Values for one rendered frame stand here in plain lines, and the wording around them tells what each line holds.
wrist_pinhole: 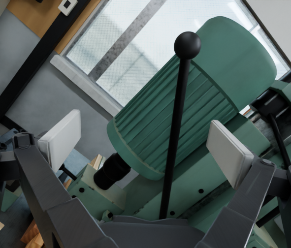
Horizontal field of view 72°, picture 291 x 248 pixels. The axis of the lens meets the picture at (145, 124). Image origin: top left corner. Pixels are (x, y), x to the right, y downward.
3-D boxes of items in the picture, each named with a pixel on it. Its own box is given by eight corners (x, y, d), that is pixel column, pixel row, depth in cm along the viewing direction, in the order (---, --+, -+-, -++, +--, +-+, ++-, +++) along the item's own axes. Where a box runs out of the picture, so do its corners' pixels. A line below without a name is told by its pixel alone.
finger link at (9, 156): (27, 186, 12) (-24, 183, 12) (60, 147, 17) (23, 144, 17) (24, 165, 11) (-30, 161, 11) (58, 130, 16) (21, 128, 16)
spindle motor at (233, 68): (111, 113, 53) (201, 19, 45) (158, 154, 57) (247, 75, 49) (97, 144, 36) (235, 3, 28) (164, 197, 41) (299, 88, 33)
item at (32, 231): (50, 191, 58) (61, 180, 57) (56, 194, 59) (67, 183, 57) (19, 240, 44) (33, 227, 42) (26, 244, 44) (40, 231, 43)
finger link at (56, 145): (52, 179, 14) (41, 179, 14) (81, 137, 20) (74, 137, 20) (48, 140, 13) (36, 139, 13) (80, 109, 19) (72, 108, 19)
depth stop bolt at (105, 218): (84, 229, 51) (109, 207, 48) (90, 232, 51) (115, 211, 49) (81, 236, 49) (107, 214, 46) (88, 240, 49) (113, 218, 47)
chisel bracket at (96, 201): (68, 182, 54) (88, 162, 52) (108, 209, 58) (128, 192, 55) (57, 201, 47) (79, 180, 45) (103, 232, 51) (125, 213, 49)
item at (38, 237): (60, 187, 62) (69, 178, 60) (65, 191, 62) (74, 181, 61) (21, 254, 42) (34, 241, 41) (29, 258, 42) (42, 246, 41)
